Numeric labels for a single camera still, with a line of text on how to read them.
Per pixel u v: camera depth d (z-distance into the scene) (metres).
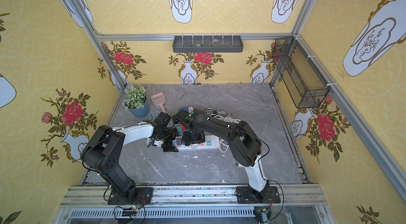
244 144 0.49
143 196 0.73
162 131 0.72
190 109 0.97
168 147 0.82
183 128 0.93
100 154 0.47
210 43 0.92
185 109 1.08
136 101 0.92
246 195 0.75
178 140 0.86
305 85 0.73
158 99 1.13
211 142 0.88
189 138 0.75
